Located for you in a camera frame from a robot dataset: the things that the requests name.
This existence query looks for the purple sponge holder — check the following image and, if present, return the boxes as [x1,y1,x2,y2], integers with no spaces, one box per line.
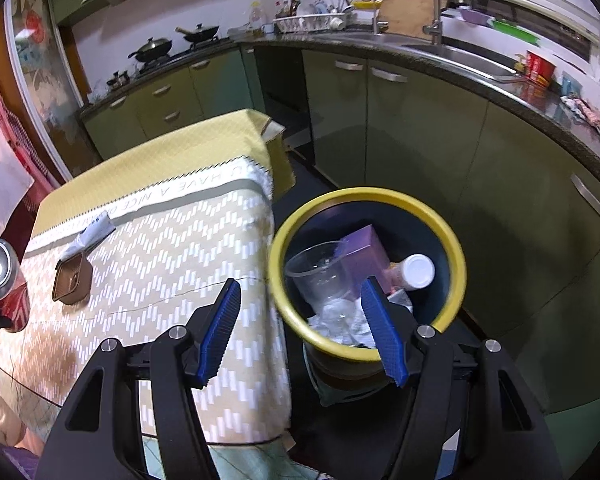
[455,5,493,26]

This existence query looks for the white dish rack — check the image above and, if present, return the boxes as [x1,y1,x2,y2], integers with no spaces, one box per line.
[272,12,348,34]

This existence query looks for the white paper towel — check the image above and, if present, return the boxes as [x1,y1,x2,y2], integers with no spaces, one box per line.
[307,290,416,348]

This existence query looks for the dark kitchen countertop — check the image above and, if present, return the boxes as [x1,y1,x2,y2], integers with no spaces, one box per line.
[77,27,600,181]

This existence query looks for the green kitchen cabinets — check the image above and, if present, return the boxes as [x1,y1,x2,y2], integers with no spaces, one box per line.
[80,42,600,411]

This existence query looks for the foil food tray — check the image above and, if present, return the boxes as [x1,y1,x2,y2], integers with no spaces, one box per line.
[51,253,93,306]

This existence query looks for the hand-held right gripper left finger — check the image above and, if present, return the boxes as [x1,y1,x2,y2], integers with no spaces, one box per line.
[32,277,243,480]

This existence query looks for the pink bottle with white cap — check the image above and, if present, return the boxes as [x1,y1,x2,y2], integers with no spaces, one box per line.
[387,253,437,293]

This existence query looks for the patterned dish cloth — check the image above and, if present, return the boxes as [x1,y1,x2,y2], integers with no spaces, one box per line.
[560,95,600,138]

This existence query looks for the purple cardboard box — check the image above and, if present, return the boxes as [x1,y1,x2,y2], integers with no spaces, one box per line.
[340,225,391,306]

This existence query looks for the gas stove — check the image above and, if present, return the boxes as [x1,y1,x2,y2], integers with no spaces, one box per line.
[130,40,231,68]

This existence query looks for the black wok with lid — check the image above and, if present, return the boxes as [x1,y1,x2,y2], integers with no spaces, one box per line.
[127,36,175,63]

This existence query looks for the printed sliding door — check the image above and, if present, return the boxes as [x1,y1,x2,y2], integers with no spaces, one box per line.
[2,0,91,186]

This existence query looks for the steel kitchen faucet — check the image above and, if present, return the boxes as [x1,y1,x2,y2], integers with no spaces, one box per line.
[426,0,468,46]

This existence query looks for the clear plastic cup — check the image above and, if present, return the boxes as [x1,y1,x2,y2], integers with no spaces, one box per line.
[284,241,353,311]

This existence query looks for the steel kitchen sink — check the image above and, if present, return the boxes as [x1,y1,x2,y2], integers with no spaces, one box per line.
[380,32,526,83]

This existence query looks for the black wok with handle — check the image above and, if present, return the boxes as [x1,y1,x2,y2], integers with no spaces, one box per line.
[175,23,220,46]

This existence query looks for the red plaid hanging apron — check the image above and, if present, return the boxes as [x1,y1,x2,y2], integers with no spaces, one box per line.
[0,57,51,211]

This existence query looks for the wooden cutting board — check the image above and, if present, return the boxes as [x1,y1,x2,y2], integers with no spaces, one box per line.
[377,0,451,38]

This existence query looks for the red paper cup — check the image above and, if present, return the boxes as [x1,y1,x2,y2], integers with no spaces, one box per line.
[525,50,558,86]

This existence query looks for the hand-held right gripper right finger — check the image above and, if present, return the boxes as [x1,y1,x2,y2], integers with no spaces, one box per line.
[357,276,566,480]

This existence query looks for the green plastic tray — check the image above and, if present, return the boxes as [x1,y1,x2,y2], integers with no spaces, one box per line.
[490,19,538,46]

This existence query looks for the yellow rimmed dark trash bin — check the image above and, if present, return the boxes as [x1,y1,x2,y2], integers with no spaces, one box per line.
[268,187,468,406]

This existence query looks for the yellow patterned tablecloth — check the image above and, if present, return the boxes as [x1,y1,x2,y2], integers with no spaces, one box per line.
[0,108,296,448]

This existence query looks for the dented red soda can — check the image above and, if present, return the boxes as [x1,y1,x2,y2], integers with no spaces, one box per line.
[0,239,32,334]

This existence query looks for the silver wrapper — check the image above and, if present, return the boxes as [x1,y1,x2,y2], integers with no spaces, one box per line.
[59,212,117,263]

